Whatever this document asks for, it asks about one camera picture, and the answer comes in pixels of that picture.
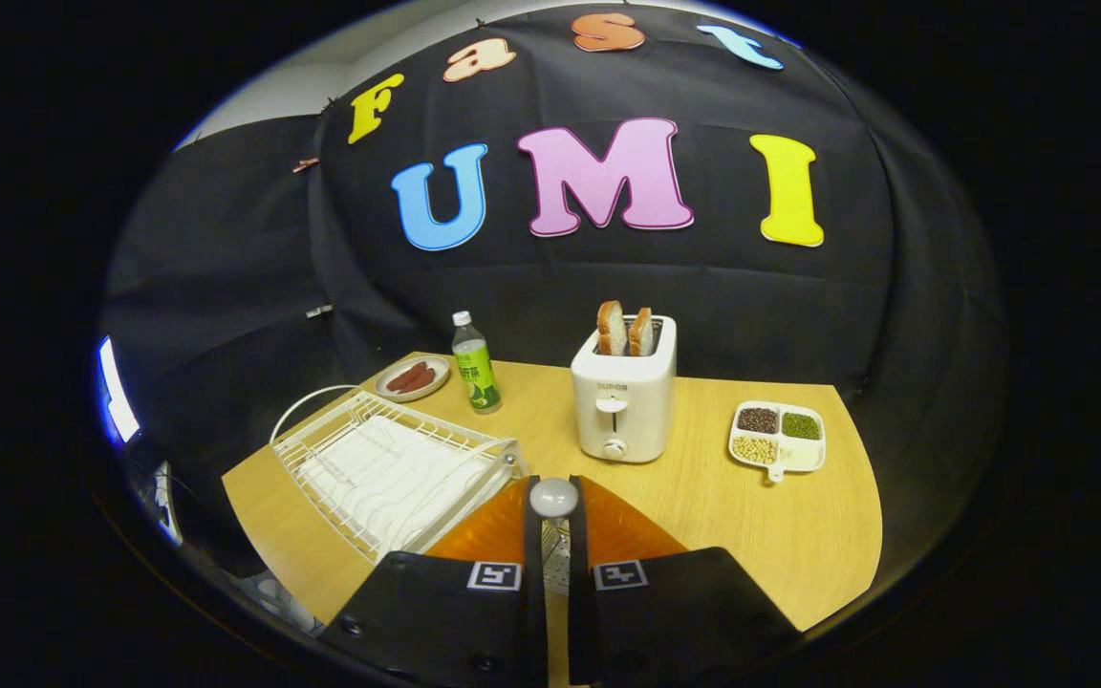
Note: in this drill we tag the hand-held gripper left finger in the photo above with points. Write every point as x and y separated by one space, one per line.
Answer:
534 592

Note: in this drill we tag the black backdrop cloth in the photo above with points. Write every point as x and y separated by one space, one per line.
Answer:
751 306

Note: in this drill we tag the small grey saucer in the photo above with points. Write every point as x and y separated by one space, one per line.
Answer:
436 367

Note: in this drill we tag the white divided bean dish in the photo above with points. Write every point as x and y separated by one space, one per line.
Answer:
799 457

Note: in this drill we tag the metal spoon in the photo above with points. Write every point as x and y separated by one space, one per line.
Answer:
553 497

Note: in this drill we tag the green label drink bottle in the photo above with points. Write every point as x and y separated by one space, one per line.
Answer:
477 373

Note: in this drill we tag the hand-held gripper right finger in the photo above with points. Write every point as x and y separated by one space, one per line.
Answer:
579 592

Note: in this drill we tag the red clip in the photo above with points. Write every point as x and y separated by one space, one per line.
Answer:
305 164

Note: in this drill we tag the brown sausage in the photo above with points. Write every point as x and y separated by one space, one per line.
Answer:
405 376
420 381

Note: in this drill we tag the white toaster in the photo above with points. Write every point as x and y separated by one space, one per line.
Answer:
622 411

